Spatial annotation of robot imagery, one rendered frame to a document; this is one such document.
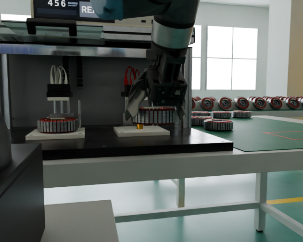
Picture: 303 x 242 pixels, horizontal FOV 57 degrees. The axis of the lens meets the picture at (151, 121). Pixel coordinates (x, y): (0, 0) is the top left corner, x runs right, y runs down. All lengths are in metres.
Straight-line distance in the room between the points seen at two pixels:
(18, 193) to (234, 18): 8.42
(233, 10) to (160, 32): 8.09
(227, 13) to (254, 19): 0.84
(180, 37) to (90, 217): 0.33
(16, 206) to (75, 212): 0.16
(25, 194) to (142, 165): 0.41
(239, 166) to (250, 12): 8.23
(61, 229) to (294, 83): 4.50
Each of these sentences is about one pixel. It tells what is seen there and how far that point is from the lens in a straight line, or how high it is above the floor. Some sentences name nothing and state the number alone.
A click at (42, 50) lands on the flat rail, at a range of 0.96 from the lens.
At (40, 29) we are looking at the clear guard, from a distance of 0.75.
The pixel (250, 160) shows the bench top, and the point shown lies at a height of 0.73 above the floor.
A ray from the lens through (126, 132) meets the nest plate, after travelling 0.79.
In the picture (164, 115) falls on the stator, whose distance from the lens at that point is 0.62.
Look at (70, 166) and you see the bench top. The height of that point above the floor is 0.74.
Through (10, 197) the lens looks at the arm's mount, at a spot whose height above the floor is 0.83.
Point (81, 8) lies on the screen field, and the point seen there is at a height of 1.17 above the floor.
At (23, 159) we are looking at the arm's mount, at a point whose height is 0.84.
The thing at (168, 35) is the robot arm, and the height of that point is 0.99.
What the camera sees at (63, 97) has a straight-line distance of 0.88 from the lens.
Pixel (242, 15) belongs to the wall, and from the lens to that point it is 8.69.
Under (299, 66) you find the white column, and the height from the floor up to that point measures 1.29.
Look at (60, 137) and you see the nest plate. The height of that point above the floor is 0.78.
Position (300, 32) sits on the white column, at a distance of 4.82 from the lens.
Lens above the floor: 0.89
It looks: 6 degrees down
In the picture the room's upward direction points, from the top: straight up
